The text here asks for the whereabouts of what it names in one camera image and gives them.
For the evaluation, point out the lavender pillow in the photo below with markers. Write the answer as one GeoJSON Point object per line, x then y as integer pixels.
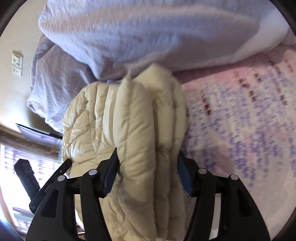
{"type": "Point", "coordinates": [56, 79]}
{"type": "Point", "coordinates": [115, 38]}

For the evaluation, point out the cream quilted puffer jacket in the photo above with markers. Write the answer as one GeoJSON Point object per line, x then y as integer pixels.
{"type": "Point", "coordinates": [144, 119]}

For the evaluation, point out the wall mounted television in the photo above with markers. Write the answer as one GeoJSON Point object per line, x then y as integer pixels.
{"type": "Point", "coordinates": [45, 139]}

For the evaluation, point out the pink floral bed sheet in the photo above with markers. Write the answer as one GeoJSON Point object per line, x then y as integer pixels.
{"type": "Point", "coordinates": [242, 121]}

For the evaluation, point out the left lavender pillow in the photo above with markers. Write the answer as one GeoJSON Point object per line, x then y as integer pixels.
{"type": "Point", "coordinates": [56, 79]}

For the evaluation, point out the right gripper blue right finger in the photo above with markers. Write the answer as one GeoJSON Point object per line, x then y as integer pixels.
{"type": "Point", "coordinates": [187, 170]}

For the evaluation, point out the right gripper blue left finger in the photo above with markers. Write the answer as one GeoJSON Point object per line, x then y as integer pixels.
{"type": "Point", "coordinates": [108, 170]}

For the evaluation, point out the right lavender pillow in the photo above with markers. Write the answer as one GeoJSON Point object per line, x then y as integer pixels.
{"type": "Point", "coordinates": [115, 38]}

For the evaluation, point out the white wall power outlet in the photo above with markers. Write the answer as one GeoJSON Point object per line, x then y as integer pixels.
{"type": "Point", "coordinates": [17, 63]}

